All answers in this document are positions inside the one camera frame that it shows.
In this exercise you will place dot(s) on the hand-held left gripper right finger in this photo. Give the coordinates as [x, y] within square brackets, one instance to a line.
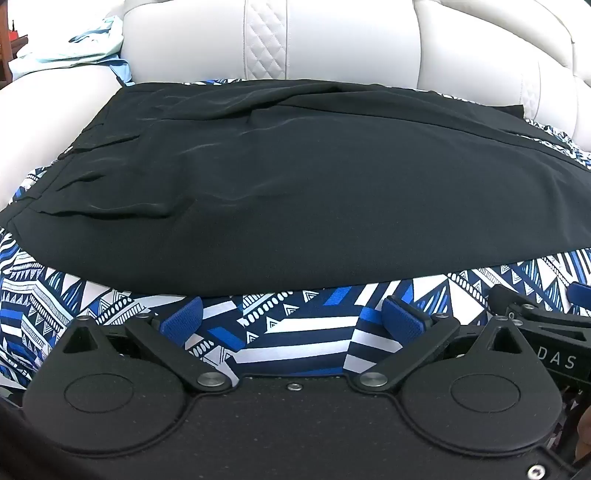
[400, 318]

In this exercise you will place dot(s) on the brown wooden furniture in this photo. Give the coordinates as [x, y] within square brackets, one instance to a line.
[5, 41]

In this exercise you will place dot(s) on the beige leather sofa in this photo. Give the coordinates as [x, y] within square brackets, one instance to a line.
[332, 37]

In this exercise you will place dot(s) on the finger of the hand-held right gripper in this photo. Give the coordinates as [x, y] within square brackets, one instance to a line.
[517, 302]

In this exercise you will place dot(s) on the light blue cloth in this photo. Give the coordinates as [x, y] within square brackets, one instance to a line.
[69, 50]

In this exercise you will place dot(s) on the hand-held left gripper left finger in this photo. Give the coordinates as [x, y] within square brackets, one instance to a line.
[184, 319]

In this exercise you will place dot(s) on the black pants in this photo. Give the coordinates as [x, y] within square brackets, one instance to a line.
[295, 184]

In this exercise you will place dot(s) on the blue white patterned blanket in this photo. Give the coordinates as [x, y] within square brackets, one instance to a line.
[300, 323]

